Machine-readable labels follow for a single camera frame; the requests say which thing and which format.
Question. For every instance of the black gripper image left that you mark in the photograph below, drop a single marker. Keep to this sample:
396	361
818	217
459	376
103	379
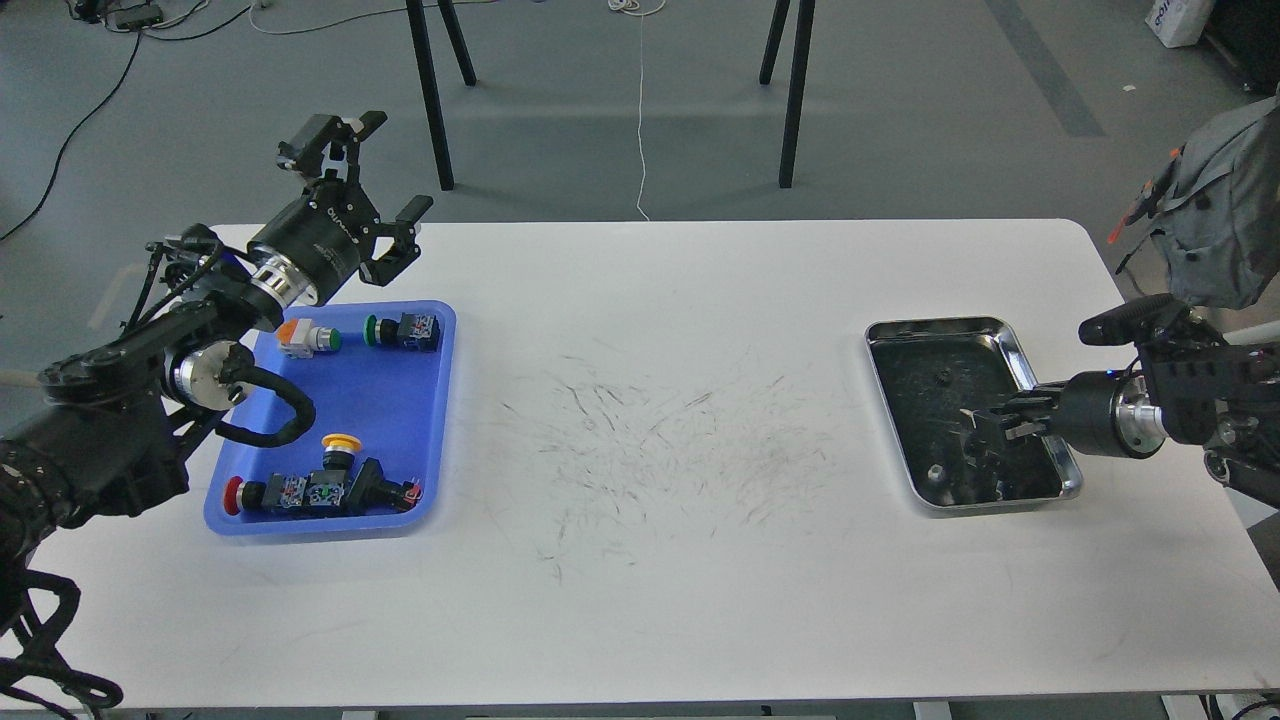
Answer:
309	250

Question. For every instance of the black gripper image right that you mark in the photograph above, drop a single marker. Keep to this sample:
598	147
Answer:
1083	413

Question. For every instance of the silver metal tray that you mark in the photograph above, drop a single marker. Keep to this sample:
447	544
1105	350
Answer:
933	424

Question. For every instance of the blue plastic tray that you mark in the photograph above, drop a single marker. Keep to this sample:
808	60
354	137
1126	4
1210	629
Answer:
393	399

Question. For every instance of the black table leg left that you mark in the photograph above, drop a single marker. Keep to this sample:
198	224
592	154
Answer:
428	82

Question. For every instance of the black table leg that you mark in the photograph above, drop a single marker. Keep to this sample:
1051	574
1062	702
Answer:
428	82
805	20

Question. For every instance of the yellow mushroom push button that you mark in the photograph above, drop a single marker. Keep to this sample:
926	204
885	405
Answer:
339	452

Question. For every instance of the black power strip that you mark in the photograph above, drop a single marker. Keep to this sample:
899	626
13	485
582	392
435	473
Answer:
133	18

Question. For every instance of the grey backpack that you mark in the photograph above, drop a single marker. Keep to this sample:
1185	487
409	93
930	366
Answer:
1212	210

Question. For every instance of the white cardboard box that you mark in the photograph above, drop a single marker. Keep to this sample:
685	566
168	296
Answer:
1178	23

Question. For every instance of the black table leg right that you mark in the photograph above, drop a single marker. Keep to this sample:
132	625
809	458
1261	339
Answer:
805	20

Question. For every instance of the green push button switch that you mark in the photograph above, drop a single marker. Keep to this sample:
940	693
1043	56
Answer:
414	331

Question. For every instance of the orange push button switch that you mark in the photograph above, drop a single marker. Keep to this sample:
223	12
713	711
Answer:
303	338

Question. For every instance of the black switch with red wires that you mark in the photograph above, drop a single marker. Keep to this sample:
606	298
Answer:
334	491

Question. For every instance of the red push button switch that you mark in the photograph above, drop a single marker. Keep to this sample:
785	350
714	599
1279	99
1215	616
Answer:
279	494

